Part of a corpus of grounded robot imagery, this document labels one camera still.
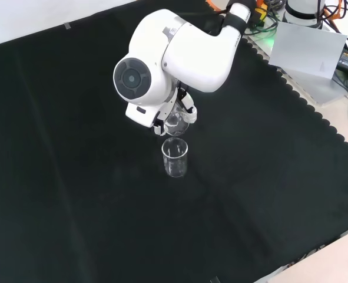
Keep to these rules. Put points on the yellow stop button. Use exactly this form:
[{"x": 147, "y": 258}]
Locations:
[{"x": 260, "y": 15}]

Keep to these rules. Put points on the black bench cloth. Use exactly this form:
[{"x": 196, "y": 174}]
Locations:
[{"x": 73, "y": 177}]

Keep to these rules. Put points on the grey tape piece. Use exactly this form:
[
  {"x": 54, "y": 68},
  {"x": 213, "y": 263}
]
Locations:
[
  {"x": 215, "y": 280},
  {"x": 68, "y": 26}
]

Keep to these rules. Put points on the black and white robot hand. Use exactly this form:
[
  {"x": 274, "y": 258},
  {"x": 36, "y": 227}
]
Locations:
[{"x": 188, "y": 103}]

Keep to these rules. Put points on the pale grey board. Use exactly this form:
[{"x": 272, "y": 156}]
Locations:
[{"x": 303, "y": 50}]

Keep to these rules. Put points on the grey metal base plate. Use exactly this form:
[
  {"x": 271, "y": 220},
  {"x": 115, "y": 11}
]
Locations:
[{"x": 324, "y": 91}]

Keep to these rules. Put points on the clear glass beaker with water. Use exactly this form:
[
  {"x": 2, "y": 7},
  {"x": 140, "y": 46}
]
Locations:
[{"x": 176, "y": 126}]

